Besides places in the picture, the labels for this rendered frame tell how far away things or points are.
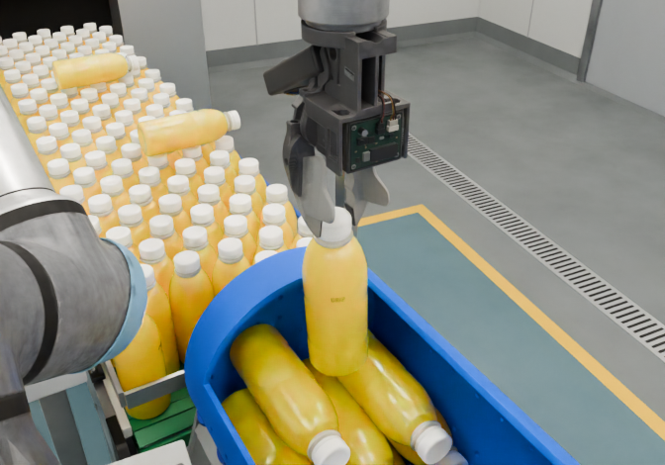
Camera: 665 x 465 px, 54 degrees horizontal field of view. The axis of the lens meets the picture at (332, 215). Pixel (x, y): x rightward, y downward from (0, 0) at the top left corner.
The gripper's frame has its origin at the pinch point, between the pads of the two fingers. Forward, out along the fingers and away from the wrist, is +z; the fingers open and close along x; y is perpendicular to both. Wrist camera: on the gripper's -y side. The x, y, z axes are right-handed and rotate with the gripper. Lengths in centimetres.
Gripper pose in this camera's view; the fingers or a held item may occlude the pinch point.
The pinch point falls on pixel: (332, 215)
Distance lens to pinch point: 65.6
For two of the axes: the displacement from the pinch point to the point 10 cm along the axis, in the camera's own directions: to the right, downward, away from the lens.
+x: 8.6, -2.7, 4.3
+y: 5.1, 4.4, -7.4
